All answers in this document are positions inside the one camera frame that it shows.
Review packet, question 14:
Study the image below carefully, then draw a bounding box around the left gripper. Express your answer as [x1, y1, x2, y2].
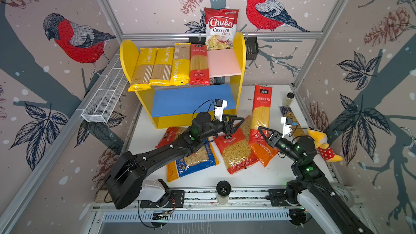
[199, 113, 244, 141]

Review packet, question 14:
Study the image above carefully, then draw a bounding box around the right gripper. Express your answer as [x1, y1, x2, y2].
[259, 127, 303, 166]

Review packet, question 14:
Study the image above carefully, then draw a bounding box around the red spaghetti pack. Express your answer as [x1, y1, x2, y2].
[249, 85, 273, 148]
[190, 44, 210, 86]

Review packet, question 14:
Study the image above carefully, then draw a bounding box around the red macaroni bag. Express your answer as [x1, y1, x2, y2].
[214, 115, 258, 174]

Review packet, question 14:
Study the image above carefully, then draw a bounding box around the dark spaghetti pack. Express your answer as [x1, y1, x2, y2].
[279, 106, 307, 138]

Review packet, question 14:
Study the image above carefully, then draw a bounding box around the yellow spaghetti pack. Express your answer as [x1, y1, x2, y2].
[128, 48, 159, 92]
[149, 47, 174, 87]
[170, 43, 191, 86]

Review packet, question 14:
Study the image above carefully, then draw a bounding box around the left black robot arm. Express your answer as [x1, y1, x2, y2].
[105, 112, 245, 210]

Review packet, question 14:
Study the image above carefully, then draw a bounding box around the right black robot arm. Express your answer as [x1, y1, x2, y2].
[258, 126, 372, 234]

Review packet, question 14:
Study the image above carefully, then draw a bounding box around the orange pastatime pasta bag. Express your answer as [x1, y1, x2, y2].
[249, 142, 278, 167]

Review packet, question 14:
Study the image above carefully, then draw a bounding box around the blue shell pasta bag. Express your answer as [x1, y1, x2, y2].
[166, 141, 219, 183]

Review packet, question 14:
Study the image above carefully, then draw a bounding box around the small spice bottle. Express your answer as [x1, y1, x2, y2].
[282, 92, 295, 107]

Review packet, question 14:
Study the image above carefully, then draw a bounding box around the yellow plush toy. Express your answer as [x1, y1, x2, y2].
[307, 130, 343, 163]

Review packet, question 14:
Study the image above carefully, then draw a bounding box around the red noodle bag left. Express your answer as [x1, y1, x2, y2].
[156, 127, 186, 148]

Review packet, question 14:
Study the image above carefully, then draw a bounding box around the yellow shelf unit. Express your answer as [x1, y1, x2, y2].
[135, 32, 247, 129]

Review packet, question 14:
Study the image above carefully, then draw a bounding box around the Chuba cassava chips bag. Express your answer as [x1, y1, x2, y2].
[204, 8, 239, 50]

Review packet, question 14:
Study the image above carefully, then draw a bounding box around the clear tape roll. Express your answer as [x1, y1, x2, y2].
[331, 183, 355, 208]

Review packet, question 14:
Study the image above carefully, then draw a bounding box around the brown sponge block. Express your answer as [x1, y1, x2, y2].
[94, 190, 112, 203]

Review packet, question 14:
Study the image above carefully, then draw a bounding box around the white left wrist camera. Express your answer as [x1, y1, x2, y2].
[214, 99, 228, 121]

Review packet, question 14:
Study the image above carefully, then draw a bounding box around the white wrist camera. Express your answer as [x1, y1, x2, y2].
[214, 99, 228, 121]
[281, 117, 298, 137]

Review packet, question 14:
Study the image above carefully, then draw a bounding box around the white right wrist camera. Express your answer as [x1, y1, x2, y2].
[281, 117, 298, 137]

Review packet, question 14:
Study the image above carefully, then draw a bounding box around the black round camera knob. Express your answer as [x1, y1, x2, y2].
[216, 180, 232, 197]

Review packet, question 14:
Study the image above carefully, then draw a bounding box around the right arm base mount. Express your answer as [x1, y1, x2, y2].
[264, 179, 308, 206]

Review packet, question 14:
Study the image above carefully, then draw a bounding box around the black wall basket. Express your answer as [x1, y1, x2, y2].
[188, 37, 259, 61]

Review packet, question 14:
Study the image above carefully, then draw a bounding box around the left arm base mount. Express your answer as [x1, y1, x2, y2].
[138, 179, 185, 209]

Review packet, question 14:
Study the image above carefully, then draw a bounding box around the white wire mesh basket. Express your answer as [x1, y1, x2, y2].
[81, 55, 128, 123]

